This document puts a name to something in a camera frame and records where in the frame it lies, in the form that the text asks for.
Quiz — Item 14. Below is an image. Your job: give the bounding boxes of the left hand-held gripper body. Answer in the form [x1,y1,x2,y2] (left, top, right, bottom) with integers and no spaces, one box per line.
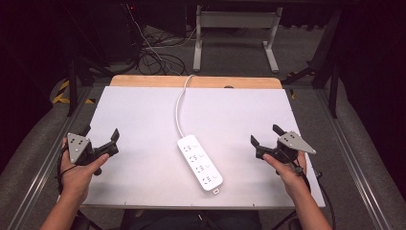
[66,133,121,176]

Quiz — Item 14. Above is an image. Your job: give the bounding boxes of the person's left hand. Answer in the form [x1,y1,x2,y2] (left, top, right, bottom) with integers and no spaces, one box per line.
[59,137,110,205]

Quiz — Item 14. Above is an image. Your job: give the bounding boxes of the white power strip cable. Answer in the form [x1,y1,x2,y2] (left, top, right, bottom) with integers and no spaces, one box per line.
[174,74,196,139]

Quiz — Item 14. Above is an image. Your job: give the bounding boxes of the black metal stand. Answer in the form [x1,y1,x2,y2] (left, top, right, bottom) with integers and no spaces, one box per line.
[282,9,345,119]
[65,57,113,118]

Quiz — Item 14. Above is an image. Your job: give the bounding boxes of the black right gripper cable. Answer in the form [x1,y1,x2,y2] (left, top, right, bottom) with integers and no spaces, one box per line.
[295,159,337,230]

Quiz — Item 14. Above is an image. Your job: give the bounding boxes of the person's right hand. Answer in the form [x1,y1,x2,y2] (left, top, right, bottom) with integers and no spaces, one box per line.
[261,149,308,199]

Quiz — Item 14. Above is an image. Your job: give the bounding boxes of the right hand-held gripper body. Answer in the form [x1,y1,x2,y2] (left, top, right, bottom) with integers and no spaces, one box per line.
[254,129,318,166]

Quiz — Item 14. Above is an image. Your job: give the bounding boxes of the thin white floor cable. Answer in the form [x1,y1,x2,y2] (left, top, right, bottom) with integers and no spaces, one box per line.
[125,3,198,77]

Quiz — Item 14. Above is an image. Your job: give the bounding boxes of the white power strip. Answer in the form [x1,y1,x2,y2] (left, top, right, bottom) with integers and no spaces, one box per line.
[176,134,224,195]

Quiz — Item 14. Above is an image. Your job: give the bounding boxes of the yellow black hazard tape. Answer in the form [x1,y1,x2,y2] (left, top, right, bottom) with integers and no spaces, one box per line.
[52,80,96,105]

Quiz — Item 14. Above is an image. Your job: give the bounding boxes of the white board sheet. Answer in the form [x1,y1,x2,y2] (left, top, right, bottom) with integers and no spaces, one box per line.
[83,85,327,210]

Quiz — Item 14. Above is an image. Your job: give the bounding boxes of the grey metal table frame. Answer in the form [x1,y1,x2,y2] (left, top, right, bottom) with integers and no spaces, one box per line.
[192,4,284,74]

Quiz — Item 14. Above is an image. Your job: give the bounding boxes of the person's legs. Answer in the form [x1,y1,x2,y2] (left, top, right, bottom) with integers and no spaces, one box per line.
[119,209,263,230]

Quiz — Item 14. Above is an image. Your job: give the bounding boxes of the aluminium rail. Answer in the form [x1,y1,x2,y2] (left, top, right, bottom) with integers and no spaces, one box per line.
[6,85,94,230]
[314,89,395,230]

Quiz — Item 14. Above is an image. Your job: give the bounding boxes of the black floor cable bundle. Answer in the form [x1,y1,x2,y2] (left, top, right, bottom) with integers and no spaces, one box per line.
[137,47,190,77]

